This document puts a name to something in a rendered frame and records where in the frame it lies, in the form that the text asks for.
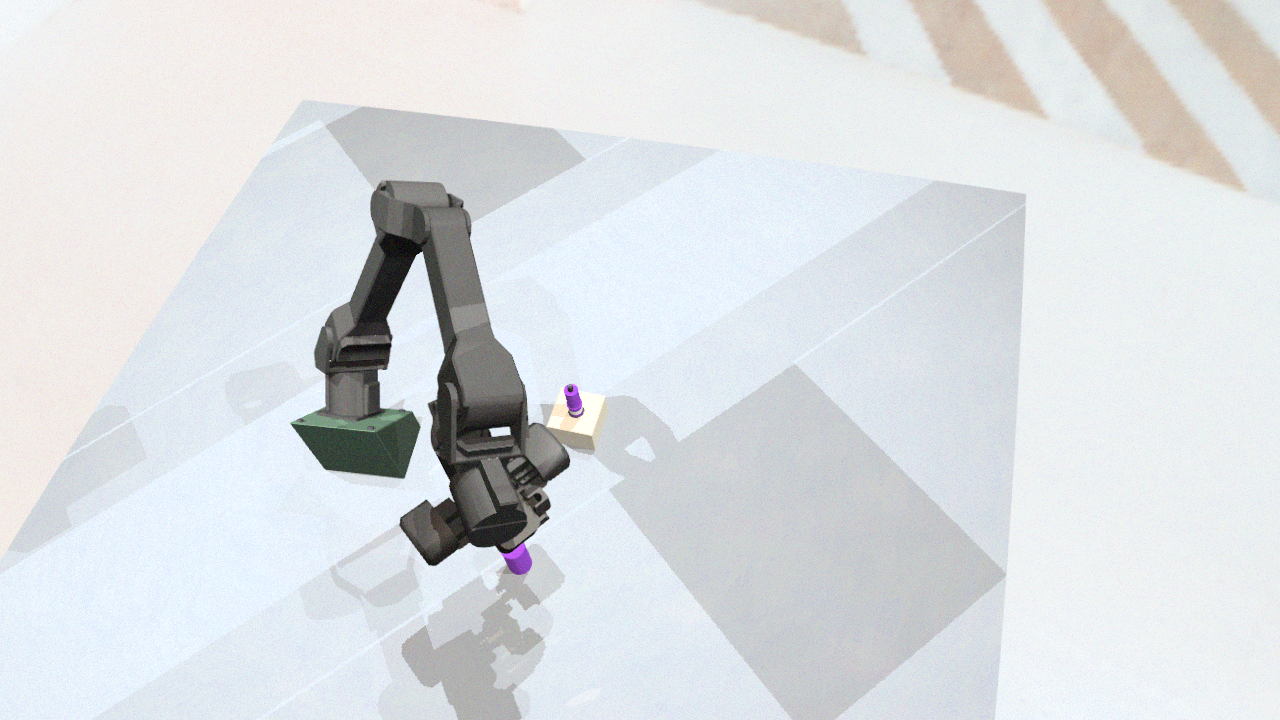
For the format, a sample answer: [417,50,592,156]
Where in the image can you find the cream square block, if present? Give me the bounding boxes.
[547,388,608,450]

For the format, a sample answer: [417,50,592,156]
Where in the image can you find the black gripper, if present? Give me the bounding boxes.
[399,421,570,566]

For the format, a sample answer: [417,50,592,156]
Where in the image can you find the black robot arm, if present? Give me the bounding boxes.
[314,181,550,553]

